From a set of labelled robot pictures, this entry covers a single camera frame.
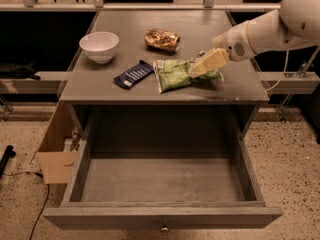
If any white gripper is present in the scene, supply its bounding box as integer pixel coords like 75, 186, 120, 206
188, 21, 256, 78

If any green jalapeno chip bag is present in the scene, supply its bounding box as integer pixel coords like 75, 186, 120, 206
153, 51, 223, 93

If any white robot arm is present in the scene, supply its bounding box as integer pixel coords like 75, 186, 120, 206
188, 0, 320, 78

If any grey cabinet with top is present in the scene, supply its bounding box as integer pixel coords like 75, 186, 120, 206
60, 10, 268, 138

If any open grey top drawer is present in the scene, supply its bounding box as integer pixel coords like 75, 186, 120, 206
44, 119, 283, 230

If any metal drawer knob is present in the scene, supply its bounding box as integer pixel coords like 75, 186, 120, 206
160, 222, 170, 233

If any crushed golden soda can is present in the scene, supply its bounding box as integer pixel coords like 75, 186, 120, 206
144, 28, 180, 52

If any dark blue snack bar wrapper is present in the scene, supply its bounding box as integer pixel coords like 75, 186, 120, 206
114, 60, 154, 89

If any white ceramic bowl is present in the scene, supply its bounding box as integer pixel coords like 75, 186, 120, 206
79, 31, 119, 64

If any brown cardboard box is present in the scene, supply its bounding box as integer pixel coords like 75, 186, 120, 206
36, 103, 82, 184

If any black item on shelf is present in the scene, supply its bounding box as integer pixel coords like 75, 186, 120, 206
0, 63, 41, 80

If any black object on floor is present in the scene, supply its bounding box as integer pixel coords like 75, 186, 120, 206
0, 145, 16, 178

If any white hanging cable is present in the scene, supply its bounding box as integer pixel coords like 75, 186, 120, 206
265, 49, 290, 93

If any metal bracket right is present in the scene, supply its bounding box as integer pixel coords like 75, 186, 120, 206
276, 46, 320, 123

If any black floor cable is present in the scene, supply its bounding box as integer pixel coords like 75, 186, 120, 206
2, 171, 51, 240

